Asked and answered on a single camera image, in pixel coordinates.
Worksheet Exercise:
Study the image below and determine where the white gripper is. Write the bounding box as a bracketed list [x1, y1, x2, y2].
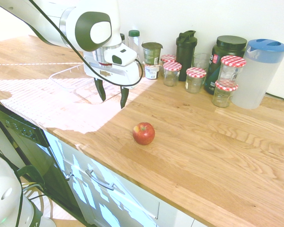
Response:
[83, 55, 141, 109]

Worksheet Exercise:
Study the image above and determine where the red apple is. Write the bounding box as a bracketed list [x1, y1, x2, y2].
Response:
[132, 122, 156, 146]

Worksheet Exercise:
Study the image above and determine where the clear plastic container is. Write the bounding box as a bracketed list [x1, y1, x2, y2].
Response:
[49, 63, 124, 105]

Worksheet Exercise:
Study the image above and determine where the white red yogurt cup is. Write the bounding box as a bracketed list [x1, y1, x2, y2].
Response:
[143, 61, 162, 80]

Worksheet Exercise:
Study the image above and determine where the clear bottle green cap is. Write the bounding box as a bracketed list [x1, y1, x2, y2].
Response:
[127, 30, 142, 60]

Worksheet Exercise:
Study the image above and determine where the green yogurt cup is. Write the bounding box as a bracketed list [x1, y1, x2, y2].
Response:
[141, 42, 163, 66]

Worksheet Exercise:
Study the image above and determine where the red checked lid glass jar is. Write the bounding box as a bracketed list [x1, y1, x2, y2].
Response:
[162, 61, 182, 87]
[220, 55, 247, 87]
[160, 54, 177, 77]
[212, 80, 239, 108]
[185, 67, 207, 94]

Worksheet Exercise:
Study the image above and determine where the black shaker bottle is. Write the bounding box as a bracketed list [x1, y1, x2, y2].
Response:
[176, 30, 198, 82]

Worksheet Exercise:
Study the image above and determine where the short clear drinking glass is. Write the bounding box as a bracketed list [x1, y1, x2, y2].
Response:
[192, 52, 213, 71]

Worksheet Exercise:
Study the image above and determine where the black dishwasher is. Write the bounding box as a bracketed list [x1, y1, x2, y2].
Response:
[0, 98, 86, 222]

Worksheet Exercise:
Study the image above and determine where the dark protein powder tub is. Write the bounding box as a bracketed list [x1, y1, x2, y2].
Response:
[204, 35, 248, 95]

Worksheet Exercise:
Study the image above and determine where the blue lidded plastic pitcher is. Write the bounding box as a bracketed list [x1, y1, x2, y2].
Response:
[231, 38, 284, 110]

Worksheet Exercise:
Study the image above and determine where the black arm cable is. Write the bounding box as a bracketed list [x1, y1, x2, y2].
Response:
[28, 0, 144, 87]

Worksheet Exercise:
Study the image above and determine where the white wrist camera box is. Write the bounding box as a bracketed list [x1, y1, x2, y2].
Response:
[103, 44, 138, 67]

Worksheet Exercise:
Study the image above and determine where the metal drawer handle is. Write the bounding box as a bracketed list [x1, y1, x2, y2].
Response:
[85, 169, 115, 191]

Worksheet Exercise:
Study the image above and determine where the white drawer with handle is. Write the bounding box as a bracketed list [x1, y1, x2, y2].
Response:
[43, 129, 211, 227]

